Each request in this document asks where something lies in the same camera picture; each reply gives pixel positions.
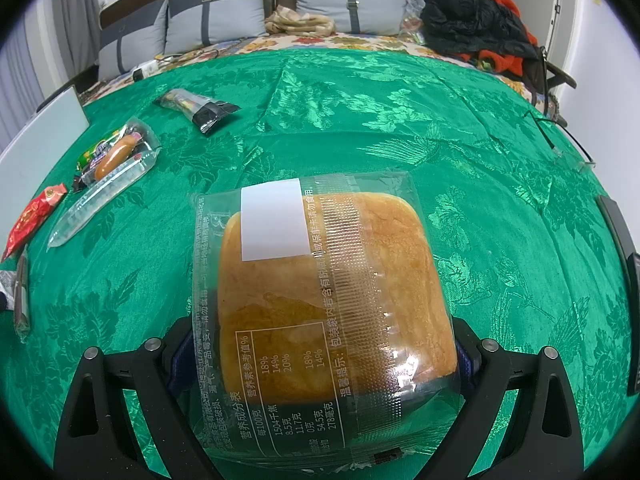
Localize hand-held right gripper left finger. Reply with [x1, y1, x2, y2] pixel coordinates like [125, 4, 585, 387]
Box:
[52, 317, 221, 480]

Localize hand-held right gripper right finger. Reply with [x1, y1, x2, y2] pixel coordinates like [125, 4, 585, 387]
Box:
[440, 315, 586, 480]

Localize brown chocolate bar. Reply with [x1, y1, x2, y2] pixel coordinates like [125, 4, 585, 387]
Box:
[70, 160, 101, 193]

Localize bread roll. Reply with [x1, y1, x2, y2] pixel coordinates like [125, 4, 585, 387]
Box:
[82, 116, 162, 188]

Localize green sausage packet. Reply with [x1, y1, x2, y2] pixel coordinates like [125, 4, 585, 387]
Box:
[75, 130, 126, 171]

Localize long black clear snack packet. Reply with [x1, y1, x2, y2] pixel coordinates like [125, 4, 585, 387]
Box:
[152, 88, 242, 137]

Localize brown stick snack packet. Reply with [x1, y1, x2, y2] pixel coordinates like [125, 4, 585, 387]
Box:
[12, 255, 31, 345]

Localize long clear plastic packet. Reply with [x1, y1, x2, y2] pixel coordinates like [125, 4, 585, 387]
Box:
[46, 152, 153, 253]

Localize silver snack packet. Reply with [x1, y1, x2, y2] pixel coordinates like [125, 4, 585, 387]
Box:
[0, 270, 18, 311]

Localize red snack packet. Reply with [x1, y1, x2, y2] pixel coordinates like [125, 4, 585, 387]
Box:
[0, 183, 68, 263]

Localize thin-framed eyeglasses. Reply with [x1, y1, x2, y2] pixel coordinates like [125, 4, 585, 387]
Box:
[522, 110, 598, 173]

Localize green floral blanket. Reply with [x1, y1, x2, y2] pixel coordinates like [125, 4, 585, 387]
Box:
[0, 47, 640, 480]

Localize white board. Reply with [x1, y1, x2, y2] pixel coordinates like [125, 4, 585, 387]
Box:
[0, 85, 91, 176]

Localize black chair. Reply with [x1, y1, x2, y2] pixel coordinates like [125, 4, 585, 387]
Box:
[520, 45, 576, 126]

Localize floral bedsheet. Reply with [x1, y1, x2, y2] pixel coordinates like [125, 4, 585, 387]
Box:
[80, 30, 556, 106]

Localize black jacket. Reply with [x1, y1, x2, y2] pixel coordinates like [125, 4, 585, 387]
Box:
[420, 0, 541, 61]

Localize clear plastic bag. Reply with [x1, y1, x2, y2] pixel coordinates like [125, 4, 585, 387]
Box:
[397, 0, 431, 46]

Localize grey curtain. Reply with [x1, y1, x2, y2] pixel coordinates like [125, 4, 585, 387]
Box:
[0, 0, 101, 136]

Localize beige patterned cloth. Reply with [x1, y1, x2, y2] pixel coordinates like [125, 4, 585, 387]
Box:
[264, 5, 337, 37]

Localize red orange garment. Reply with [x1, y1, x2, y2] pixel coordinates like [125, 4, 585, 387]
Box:
[460, 0, 538, 76]

